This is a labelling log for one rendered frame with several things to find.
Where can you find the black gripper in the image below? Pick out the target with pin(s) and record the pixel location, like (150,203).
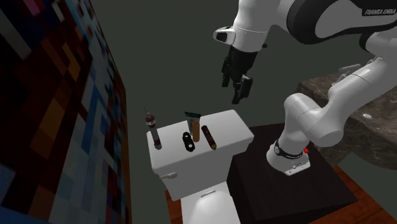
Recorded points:
(242,62)

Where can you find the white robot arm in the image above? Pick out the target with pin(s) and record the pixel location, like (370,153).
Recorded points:
(313,124)

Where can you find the grey tube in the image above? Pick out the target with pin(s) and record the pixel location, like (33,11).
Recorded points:
(190,119)

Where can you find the black and red marker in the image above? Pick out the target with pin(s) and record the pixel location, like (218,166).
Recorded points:
(208,137)

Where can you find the orange-brown cylinder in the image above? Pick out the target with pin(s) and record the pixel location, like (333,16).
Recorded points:
(196,131)

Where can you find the black cylinder with white dots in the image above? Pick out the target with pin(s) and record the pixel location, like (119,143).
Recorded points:
(188,141)

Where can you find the white toilet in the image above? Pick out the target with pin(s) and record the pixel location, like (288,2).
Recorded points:
(198,170)

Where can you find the dark robot stand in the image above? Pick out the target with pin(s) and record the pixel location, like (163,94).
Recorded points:
(279,192)

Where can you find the brown marble vanity counter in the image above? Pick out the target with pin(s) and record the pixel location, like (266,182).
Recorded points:
(372,136)

